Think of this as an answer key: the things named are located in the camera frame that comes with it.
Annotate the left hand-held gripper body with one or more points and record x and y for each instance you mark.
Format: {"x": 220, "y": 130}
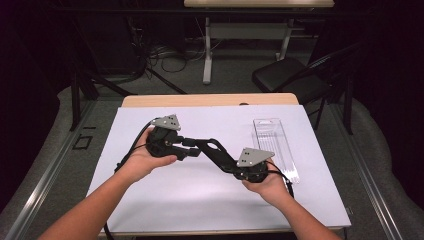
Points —
{"x": 163, "y": 140}

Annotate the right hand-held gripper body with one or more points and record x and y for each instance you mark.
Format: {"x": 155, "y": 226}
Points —
{"x": 251, "y": 157}

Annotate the black phone case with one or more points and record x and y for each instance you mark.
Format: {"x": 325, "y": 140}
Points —
{"x": 220, "y": 156}

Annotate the clear plastic packaging box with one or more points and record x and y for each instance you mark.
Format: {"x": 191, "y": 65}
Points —
{"x": 276, "y": 140}

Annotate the person's left hand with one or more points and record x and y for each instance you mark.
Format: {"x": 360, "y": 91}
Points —
{"x": 140, "y": 163}

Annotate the person's right hand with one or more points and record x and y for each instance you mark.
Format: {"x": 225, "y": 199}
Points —
{"x": 271, "y": 188}

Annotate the light wooden table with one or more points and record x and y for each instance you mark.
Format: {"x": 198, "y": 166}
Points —
{"x": 206, "y": 100}

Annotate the white board sheet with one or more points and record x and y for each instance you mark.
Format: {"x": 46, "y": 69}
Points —
{"x": 206, "y": 200}

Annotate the white-legged background desk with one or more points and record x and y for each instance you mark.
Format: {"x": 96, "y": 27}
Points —
{"x": 207, "y": 66}

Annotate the black folding chair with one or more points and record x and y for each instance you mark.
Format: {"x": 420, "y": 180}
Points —
{"x": 286, "y": 76}

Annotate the black metal stand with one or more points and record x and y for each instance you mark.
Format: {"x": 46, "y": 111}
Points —
{"x": 75, "y": 100}

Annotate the aluminium floor rail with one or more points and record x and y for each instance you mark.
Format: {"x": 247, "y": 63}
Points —
{"x": 43, "y": 180}
{"x": 370, "y": 186}

